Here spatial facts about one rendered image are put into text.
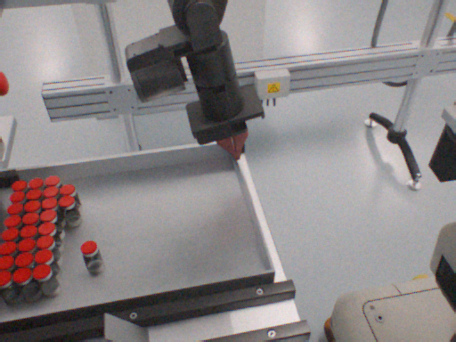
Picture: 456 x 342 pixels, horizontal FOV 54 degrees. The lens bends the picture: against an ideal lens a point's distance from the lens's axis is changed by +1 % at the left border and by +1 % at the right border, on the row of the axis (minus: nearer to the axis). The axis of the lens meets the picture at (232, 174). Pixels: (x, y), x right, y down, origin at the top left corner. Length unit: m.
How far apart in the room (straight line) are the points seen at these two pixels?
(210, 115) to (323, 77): 1.17
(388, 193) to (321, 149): 0.38
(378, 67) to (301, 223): 0.66
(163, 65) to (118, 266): 0.27
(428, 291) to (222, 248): 0.87
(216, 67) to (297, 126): 1.73
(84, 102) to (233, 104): 1.08
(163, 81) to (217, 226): 0.23
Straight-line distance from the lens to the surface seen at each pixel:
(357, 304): 1.32
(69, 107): 1.65
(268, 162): 2.06
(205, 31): 0.51
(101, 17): 1.49
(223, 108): 0.59
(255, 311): 0.59
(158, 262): 0.63
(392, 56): 1.82
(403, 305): 1.36
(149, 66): 0.55
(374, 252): 1.80
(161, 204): 0.69
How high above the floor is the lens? 1.39
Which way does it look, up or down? 44 degrees down
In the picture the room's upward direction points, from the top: straight up
